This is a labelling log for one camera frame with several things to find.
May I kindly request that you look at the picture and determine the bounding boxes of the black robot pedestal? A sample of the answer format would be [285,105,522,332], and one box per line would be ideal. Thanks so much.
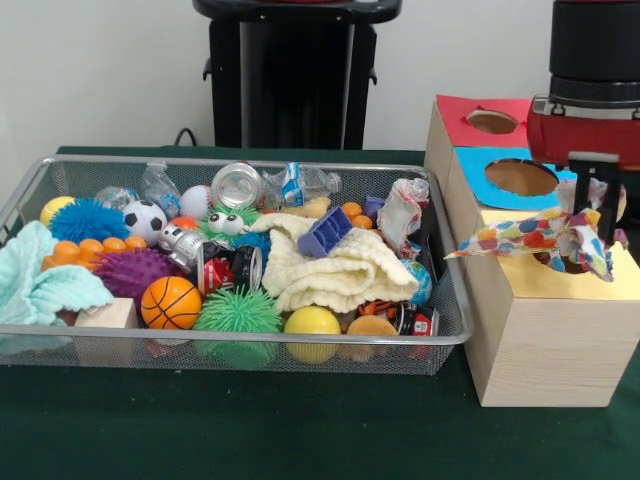
[192,0,404,150]

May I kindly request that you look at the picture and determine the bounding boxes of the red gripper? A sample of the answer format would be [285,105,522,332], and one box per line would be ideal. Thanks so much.
[526,110,640,247]

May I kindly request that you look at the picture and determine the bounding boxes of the wooden box with three holes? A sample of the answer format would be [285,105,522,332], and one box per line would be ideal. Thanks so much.
[423,94,640,408]

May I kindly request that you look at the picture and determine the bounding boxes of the blue spiky rubber ball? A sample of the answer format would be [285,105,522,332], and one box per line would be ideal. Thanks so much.
[48,197,131,244]

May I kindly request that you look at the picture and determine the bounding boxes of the blue globe ball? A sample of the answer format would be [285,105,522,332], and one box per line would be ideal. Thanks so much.
[399,259,434,307]

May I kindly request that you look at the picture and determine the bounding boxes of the mint green cloth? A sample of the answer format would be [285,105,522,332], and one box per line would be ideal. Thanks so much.
[0,219,115,326]

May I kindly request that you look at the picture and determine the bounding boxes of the green spiky rubber ball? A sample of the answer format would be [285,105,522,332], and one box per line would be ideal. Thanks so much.
[193,287,284,334]

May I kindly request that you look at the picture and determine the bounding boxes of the smooth yellow ball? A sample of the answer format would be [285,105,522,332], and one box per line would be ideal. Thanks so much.
[283,305,343,365]

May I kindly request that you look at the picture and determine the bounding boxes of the orange toy basketball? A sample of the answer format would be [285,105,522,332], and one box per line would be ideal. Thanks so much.
[140,275,203,331]

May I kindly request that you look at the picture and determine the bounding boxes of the purple toy block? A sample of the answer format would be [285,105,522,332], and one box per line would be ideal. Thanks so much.
[297,205,354,259]

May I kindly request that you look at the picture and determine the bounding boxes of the purple spiky ball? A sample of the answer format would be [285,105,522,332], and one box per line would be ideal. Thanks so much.
[92,248,176,299]

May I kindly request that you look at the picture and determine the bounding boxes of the small colourful dotted cloth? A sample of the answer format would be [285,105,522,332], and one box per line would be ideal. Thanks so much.
[443,177,630,284]

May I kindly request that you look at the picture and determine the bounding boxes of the dark green tablecloth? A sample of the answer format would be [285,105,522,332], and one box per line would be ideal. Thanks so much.
[0,144,640,480]

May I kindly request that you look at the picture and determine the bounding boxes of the silver mesh bin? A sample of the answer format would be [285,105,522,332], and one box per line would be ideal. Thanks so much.
[0,154,475,377]

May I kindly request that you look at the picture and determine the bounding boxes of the pale printed cloth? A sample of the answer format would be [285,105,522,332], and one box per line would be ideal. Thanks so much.
[377,177,431,261]

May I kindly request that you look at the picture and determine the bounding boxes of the cream knitted cloth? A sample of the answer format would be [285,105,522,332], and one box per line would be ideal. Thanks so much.
[249,212,420,314]

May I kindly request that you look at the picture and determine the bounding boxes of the small soccer ball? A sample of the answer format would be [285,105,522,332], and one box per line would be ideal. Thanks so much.
[122,199,169,235]

